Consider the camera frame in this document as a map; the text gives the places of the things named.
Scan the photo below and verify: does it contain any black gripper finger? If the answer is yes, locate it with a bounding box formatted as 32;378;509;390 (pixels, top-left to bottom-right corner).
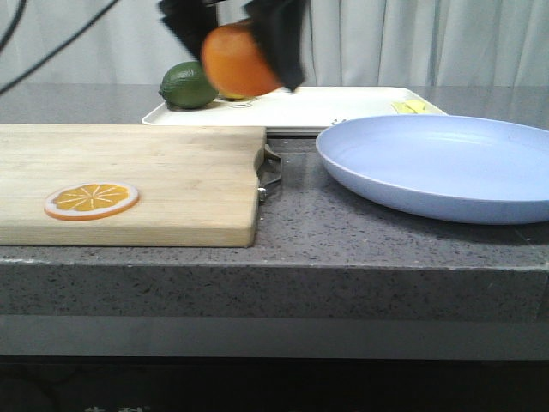
157;0;218;58
244;0;307;92

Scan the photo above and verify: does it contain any orange fruit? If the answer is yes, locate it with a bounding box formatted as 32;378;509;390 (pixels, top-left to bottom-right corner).
201;20;282;97

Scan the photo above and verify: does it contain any light blue plate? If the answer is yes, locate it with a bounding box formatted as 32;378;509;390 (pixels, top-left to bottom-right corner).
316;114;548;225

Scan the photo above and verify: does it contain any white rectangular tray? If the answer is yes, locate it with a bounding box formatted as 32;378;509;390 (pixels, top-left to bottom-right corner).
142;87;444;136

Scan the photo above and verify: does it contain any green lime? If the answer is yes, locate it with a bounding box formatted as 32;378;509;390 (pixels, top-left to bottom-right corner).
159;61;219;109

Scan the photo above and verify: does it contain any grey curtain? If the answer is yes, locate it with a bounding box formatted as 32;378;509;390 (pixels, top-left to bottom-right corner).
1;1;548;87

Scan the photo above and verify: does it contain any yellow lemon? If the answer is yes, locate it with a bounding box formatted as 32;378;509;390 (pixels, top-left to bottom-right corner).
219;92;246;101

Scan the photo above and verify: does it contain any yellow plastic fork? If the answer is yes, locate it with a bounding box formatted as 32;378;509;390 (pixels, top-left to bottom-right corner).
391;100;428;114

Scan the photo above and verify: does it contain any wooden cutting board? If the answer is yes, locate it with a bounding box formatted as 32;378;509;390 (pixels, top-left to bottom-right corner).
1;124;266;247

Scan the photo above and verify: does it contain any orange slice coaster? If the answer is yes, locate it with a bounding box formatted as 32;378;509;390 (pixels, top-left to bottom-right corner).
44;181;140;221

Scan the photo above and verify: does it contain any black cable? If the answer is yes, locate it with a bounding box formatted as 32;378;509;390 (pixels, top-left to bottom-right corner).
0;0;119;94

